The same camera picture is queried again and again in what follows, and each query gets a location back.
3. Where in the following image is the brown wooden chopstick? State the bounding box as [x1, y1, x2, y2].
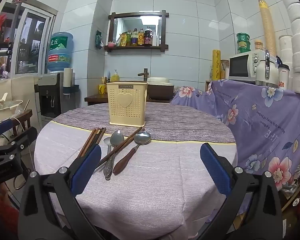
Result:
[96, 127, 145, 168]
[78, 129, 97, 157]
[82, 128, 101, 157]

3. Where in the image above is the yellow seasoning packet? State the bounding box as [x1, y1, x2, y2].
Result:
[116, 32, 127, 47]

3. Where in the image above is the dark blue cup holder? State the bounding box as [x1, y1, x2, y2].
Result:
[62, 84, 80, 94]

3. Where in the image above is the white pot with lid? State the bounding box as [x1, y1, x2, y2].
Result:
[0, 92, 24, 123]

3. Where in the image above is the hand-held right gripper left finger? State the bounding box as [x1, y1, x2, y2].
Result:
[17, 144, 108, 240]

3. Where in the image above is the person's left forearm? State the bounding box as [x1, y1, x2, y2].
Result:
[0, 182, 20, 240]

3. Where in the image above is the bamboo style faucet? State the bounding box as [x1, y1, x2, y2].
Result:
[137, 68, 148, 82]

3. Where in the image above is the white tumbler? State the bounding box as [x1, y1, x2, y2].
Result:
[277, 64, 290, 90]

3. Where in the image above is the white microwave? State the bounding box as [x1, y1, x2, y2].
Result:
[228, 50, 268, 82]

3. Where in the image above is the wooden-handled steel spoon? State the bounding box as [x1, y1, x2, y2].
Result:
[112, 131, 152, 176]

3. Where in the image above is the dark soy sauce bottle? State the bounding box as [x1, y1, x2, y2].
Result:
[143, 26, 152, 46]

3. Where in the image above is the purple floral cloth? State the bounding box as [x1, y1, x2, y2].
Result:
[170, 79, 300, 193]

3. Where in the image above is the stack of white bowls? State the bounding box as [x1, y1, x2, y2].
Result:
[275, 0, 300, 93]

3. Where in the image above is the small matte steel spoon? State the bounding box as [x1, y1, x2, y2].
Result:
[103, 137, 113, 180]

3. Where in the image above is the yellow roll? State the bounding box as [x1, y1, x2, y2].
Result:
[212, 49, 222, 80]

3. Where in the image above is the white kettle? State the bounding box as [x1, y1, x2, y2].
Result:
[255, 51, 279, 88]

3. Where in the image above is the cream perforated utensil holder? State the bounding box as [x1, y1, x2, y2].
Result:
[106, 81, 148, 127]

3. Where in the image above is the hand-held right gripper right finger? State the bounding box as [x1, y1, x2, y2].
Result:
[197, 142, 294, 240]

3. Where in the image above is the large steel spoon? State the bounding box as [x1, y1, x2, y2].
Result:
[104, 131, 125, 178]

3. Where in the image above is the window frame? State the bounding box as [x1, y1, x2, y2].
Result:
[14, 5, 58, 75]

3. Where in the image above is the wooden chair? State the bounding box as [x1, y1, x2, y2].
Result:
[11, 110, 33, 136]

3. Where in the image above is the glass jar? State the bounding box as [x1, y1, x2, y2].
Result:
[220, 59, 230, 79]

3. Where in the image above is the wooden-framed wall shelf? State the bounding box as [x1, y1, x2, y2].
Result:
[104, 11, 169, 53]

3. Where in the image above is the blue water bottle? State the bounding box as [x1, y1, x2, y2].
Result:
[46, 32, 74, 73]

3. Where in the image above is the black chopstick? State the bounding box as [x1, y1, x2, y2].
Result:
[89, 127, 107, 153]

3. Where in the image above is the green wall packet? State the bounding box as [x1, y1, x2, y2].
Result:
[95, 30, 103, 49]

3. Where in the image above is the sleeve of paper cups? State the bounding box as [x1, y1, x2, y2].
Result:
[63, 67, 73, 94]

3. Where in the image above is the tall stack of paper cups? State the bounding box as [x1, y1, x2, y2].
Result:
[258, 0, 277, 57]

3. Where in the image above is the water dispenser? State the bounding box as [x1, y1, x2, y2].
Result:
[35, 72, 65, 119]

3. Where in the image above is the stack of green bowls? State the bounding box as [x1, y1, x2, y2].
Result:
[236, 32, 251, 54]

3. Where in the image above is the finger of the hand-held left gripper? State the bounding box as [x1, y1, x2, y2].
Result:
[7, 126, 38, 152]
[0, 119, 13, 138]

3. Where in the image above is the wooden cabinet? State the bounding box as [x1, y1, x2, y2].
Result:
[84, 94, 172, 106]

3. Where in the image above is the striped purple tablecloth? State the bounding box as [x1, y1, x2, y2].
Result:
[34, 101, 238, 240]

